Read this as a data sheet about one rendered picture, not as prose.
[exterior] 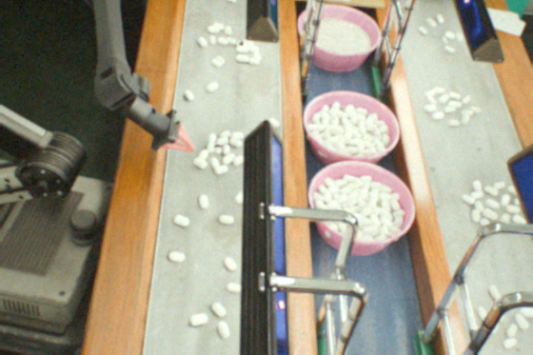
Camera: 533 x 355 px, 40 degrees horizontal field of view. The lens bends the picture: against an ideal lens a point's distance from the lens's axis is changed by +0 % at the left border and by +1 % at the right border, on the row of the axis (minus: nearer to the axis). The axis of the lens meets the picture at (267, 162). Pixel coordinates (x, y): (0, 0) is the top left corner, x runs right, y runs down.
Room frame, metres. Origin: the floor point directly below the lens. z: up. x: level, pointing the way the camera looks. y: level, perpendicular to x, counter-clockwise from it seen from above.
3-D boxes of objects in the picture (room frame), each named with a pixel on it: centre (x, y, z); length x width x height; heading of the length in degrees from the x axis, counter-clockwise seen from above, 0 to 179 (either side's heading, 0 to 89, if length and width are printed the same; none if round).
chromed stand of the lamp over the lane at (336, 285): (0.77, -0.10, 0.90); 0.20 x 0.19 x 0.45; 8
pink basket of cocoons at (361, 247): (1.22, -0.25, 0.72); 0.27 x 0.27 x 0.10
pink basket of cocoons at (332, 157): (1.50, -0.21, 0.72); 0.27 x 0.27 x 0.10
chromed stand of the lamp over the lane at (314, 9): (1.74, 0.02, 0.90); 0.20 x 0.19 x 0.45; 8
